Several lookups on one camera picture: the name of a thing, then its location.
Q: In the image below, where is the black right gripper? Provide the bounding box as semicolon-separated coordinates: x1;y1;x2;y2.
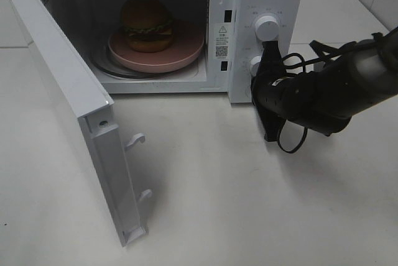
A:
251;40;299;142

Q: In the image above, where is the white timer knob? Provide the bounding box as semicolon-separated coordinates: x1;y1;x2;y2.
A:
249;55;261;77

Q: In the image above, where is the pink round plate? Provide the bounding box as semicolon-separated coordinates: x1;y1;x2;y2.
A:
108;21;205;73

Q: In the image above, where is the burger with lettuce and cheese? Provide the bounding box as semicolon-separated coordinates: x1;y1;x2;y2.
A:
120;0;174;53

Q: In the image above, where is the white microwave door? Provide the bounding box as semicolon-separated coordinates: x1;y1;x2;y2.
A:
9;0;152;246

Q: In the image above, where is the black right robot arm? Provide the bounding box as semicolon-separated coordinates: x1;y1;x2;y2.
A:
251;29;397;142

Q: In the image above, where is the upper white power knob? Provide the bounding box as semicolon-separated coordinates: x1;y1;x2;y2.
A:
253;13;280;42

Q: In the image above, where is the white warning label sticker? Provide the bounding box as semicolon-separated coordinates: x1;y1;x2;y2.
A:
213;22;231;60

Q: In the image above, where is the white microwave oven body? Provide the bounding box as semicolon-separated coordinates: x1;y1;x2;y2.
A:
41;0;300;103

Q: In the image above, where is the glass microwave turntable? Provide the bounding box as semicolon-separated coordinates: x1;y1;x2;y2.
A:
88;47;200;80

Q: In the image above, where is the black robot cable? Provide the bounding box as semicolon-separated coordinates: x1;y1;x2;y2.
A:
273;31;383;154

